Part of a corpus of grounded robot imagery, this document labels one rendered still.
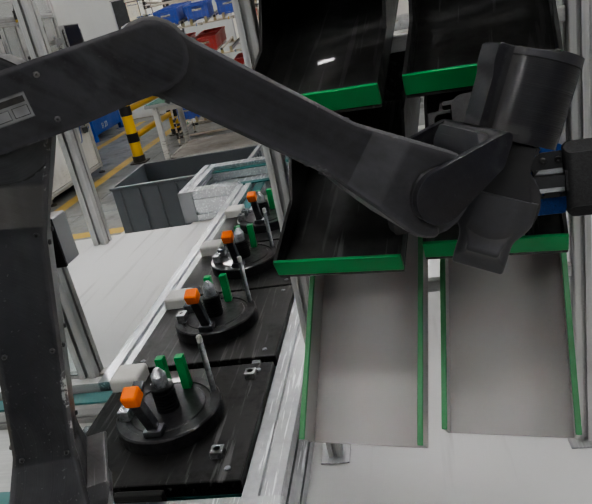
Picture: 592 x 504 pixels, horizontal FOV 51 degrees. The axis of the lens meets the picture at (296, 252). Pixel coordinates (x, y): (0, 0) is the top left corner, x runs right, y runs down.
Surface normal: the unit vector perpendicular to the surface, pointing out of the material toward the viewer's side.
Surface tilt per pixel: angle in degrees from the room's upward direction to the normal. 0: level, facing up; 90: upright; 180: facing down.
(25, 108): 90
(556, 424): 45
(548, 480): 0
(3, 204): 119
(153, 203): 90
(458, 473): 0
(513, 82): 69
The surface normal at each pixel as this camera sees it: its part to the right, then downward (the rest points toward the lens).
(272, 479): -0.18, -0.91
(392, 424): -0.33, -0.36
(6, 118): 0.30, 0.30
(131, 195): -0.12, 0.39
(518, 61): -0.65, 0.05
